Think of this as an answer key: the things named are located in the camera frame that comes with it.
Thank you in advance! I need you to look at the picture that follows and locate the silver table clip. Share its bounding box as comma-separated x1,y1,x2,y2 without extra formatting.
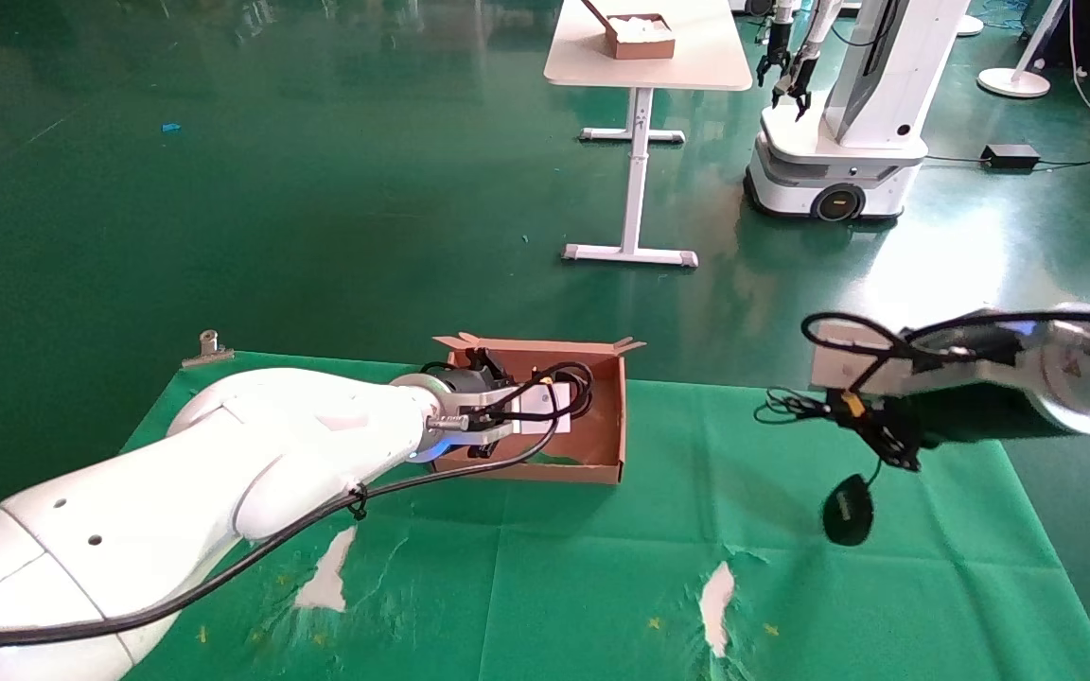
181,329,236,369

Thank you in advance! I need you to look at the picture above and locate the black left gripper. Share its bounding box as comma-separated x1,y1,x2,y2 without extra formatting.
452,348,517,399

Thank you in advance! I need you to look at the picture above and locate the white round stand base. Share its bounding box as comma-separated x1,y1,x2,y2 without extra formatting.
976,0,1072,100

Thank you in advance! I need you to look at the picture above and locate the black adapter with thin cable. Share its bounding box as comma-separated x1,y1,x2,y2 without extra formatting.
754,385,879,548

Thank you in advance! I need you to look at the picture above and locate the white background table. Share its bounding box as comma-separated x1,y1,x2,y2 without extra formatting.
543,0,754,270

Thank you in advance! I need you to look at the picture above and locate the open brown cardboard box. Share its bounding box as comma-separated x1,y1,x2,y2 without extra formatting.
427,330,648,488

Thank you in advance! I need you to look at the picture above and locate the small brown cardboard box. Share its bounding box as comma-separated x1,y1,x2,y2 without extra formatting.
580,0,677,62

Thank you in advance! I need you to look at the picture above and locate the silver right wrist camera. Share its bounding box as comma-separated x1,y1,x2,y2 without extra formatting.
809,318,911,396

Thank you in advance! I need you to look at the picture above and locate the green table cloth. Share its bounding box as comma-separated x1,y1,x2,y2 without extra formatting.
119,352,1090,681

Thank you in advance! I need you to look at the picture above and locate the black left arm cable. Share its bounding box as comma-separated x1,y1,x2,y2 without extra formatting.
0,361,596,655

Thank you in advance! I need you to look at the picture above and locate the black power brick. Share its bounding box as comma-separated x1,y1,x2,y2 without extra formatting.
980,144,1042,172

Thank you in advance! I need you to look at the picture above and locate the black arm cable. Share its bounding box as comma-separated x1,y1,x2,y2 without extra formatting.
0,361,596,655
801,309,1090,375

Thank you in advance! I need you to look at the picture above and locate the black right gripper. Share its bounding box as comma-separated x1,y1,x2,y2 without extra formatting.
850,382,1044,472

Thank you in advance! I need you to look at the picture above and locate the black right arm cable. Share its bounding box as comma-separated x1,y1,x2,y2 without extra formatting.
801,309,1090,375

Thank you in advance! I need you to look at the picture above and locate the white wheeled background robot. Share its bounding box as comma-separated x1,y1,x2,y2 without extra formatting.
743,0,974,226

